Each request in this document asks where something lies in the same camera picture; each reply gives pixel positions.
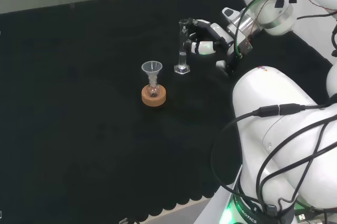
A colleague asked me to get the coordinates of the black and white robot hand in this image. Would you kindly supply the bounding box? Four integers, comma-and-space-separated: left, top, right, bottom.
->
180, 17, 253, 77

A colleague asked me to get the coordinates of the black bench cloth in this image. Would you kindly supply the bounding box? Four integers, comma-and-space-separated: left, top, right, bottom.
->
0, 0, 334, 224

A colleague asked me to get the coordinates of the black looped cable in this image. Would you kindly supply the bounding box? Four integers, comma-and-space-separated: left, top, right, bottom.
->
331, 23, 337, 57

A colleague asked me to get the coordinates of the black cable with plug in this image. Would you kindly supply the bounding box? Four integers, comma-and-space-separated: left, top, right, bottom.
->
210, 103, 337, 224

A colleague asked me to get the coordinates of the cork ring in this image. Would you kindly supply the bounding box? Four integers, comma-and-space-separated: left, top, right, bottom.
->
141, 84, 167, 108

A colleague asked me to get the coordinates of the clear plastic funnel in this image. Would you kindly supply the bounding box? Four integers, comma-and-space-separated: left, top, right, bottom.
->
141, 61, 163, 83

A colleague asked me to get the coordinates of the clear glass graduated cylinder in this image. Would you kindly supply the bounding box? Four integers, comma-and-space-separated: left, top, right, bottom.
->
173, 19, 191, 75

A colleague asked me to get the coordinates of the small round-bottom glass flask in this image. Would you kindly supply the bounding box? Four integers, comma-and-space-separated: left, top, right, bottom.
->
146, 76, 161, 99

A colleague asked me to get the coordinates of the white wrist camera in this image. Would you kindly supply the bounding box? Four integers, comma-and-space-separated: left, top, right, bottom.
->
221, 7, 239, 24

